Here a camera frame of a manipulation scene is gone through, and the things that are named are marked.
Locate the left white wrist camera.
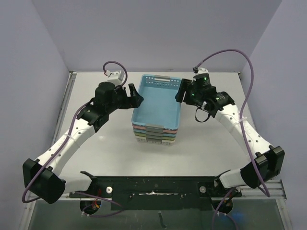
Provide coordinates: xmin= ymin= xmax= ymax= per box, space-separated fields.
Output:
xmin=104 ymin=70 xmax=124 ymax=86

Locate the pink plastic basket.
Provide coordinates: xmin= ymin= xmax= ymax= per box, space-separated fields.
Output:
xmin=132 ymin=124 xmax=177 ymax=134

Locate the aluminium frame rail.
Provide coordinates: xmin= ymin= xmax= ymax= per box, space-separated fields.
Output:
xmin=240 ymin=180 xmax=287 ymax=199

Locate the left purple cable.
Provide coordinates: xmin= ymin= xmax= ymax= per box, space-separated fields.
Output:
xmin=22 ymin=61 xmax=128 ymax=203

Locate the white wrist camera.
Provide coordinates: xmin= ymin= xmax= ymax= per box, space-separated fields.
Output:
xmin=104 ymin=70 xmax=124 ymax=86
xmin=193 ymin=67 xmax=209 ymax=75

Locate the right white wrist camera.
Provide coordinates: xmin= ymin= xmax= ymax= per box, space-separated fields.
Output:
xmin=193 ymin=67 xmax=209 ymax=75

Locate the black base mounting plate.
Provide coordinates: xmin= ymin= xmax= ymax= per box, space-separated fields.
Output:
xmin=69 ymin=172 xmax=230 ymax=211

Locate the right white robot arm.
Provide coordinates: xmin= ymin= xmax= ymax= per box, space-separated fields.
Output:
xmin=175 ymin=72 xmax=285 ymax=196

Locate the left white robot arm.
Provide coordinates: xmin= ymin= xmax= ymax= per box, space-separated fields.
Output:
xmin=22 ymin=81 xmax=144 ymax=204

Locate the green plastic basket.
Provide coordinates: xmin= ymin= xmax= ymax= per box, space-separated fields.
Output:
xmin=134 ymin=132 xmax=176 ymax=140

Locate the blue plastic basket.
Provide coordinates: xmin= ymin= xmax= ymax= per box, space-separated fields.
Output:
xmin=133 ymin=129 xmax=177 ymax=138
xmin=131 ymin=74 xmax=181 ymax=130

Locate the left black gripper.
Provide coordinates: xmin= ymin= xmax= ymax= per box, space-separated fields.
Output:
xmin=106 ymin=84 xmax=142 ymax=114

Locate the white plastic basket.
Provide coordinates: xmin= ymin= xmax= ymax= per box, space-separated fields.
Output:
xmin=136 ymin=136 xmax=175 ymax=146

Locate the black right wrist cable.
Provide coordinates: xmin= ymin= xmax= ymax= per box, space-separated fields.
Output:
xmin=194 ymin=105 xmax=213 ymax=123

